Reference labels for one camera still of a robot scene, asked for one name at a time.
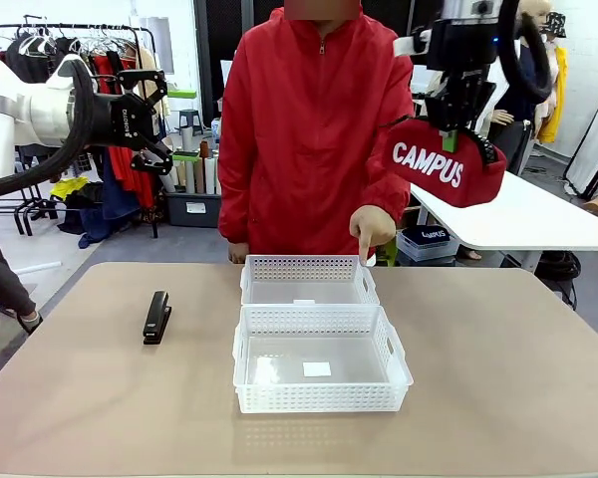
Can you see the bystander in dark clothes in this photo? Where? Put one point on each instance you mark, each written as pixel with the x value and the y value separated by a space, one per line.
pixel 0 279

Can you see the black bag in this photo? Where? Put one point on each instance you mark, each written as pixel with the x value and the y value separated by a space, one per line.
pixel 558 271

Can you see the person in red jacket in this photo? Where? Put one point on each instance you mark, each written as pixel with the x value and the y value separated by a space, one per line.
pixel 309 124

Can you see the beige hanging garment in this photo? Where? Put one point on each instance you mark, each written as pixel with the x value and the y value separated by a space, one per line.
pixel 149 65

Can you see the brown paper roll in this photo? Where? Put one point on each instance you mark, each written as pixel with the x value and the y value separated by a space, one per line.
pixel 205 164

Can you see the grey metal stool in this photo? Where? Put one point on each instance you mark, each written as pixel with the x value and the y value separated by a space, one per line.
pixel 189 119

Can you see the white desk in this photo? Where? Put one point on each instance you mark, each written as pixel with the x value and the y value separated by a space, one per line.
pixel 518 224

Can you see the black clothes rack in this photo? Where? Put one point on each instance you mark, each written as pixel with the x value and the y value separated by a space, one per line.
pixel 152 50

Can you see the black bucket hat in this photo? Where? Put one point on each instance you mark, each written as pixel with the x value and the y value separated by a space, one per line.
pixel 555 25

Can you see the white perforated plastic basket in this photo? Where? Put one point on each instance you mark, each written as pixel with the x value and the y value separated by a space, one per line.
pixel 304 294
pixel 279 363

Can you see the yellow coat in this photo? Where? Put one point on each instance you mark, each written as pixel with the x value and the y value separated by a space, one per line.
pixel 555 109

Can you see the person's right forearm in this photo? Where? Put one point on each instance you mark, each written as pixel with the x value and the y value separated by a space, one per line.
pixel 231 214

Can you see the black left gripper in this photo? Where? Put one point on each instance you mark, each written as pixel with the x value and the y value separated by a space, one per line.
pixel 124 119

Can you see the red hanging garment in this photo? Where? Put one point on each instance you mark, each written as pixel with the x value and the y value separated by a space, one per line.
pixel 124 174

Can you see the dark blue CAMPUS pouch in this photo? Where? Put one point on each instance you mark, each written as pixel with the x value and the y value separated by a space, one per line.
pixel 431 235

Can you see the black stapler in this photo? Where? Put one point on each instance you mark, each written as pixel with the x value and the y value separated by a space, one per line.
pixel 155 318

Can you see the green frame stool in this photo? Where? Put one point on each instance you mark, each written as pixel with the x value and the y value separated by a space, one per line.
pixel 386 254

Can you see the black hanging garment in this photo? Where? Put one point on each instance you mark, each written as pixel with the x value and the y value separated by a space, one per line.
pixel 25 60

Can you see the person's left hand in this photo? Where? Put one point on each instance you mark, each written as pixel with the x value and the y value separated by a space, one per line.
pixel 374 226

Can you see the yellow garment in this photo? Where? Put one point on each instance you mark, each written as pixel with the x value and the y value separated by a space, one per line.
pixel 70 188

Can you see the grey storage basket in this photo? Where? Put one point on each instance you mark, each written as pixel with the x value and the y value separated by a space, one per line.
pixel 403 249

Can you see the beige mannequin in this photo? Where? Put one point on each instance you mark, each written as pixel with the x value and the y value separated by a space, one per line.
pixel 535 10

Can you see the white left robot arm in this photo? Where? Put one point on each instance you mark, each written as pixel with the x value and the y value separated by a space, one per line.
pixel 10 109

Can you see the red CAMPUS pencil case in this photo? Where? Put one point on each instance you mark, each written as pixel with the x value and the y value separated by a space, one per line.
pixel 428 184

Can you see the person's right hand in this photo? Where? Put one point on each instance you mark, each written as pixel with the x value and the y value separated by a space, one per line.
pixel 237 253

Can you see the grey storage bin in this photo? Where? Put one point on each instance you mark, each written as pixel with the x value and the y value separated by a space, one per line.
pixel 194 209

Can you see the white paper roll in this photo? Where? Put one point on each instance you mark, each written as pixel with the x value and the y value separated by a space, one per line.
pixel 210 176

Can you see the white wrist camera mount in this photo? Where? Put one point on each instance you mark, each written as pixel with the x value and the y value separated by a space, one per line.
pixel 411 45

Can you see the white square label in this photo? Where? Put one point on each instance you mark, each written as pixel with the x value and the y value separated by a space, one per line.
pixel 316 369
pixel 304 302

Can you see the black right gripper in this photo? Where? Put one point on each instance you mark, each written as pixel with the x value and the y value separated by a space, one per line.
pixel 461 45

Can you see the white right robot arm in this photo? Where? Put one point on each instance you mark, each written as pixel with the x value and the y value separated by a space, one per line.
pixel 471 9

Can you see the dark blue garment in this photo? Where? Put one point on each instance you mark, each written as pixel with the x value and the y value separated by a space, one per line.
pixel 114 209

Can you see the person's left forearm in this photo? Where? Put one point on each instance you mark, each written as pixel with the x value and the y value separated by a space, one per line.
pixel 391 196

